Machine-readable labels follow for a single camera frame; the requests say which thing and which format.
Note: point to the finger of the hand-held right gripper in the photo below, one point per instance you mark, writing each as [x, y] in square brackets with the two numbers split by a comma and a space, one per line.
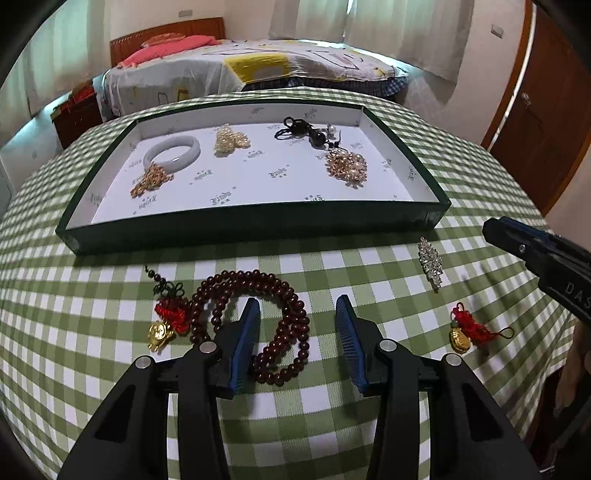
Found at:
[554, 242]
[512, 240]

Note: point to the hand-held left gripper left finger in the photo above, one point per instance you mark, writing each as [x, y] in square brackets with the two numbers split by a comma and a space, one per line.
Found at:
[244, 341]

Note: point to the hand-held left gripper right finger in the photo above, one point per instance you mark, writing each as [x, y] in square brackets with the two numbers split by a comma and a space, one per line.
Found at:
[348, 341]

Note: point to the green tray with white lining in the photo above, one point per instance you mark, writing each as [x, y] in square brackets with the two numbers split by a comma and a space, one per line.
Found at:
[258, 184]

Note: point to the gold pearl brooch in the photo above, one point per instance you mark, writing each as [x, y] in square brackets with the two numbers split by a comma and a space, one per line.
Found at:
[346, 167]

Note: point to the white jade bangle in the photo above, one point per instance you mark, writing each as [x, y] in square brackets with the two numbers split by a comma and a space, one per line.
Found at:
[191, 150]

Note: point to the person's right hand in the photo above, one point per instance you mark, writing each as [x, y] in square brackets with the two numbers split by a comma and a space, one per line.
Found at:
[575, 364]

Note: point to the red knot charm with black tassel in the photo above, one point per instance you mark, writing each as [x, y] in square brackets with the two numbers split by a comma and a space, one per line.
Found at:
[173, 314]

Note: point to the rhinestone brooch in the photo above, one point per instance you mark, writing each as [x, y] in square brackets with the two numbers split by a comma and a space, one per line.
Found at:
[430, 263]

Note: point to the small red knot gold charm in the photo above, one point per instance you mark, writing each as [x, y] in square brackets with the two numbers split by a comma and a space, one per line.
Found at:
[466, 323]

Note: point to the brown wooden door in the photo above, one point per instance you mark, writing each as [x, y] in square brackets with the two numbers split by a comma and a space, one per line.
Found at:
[545, 129]

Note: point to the blue checked bed skirt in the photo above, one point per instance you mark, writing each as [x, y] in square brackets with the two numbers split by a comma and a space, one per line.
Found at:
[360, 85]

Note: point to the white sheer curtain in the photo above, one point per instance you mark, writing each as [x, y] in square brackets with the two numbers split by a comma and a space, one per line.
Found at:
[415, 37]
[41, 60]
[314, 18]

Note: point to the dark wooden nightstand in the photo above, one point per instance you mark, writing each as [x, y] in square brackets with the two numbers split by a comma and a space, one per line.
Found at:
[76, 120]

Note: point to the bed with patterned cover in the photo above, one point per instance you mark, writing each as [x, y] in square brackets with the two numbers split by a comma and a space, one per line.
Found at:
[277, 60]

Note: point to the red box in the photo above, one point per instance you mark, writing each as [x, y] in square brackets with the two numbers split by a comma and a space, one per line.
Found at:
[82, 94]

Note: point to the pink pillow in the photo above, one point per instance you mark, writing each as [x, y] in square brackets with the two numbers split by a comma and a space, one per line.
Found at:
[157, 50]

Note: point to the orange cushion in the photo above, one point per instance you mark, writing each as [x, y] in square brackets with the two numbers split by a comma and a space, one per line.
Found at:
[159, 40]

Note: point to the wooden headboard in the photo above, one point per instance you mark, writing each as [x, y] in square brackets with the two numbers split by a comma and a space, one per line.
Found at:
[184, 27]

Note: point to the wall light switch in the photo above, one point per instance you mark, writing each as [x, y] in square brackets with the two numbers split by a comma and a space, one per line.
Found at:
[497, 31]

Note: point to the wall socket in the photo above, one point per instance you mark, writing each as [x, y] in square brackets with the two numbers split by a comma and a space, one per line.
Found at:
[185, 12]

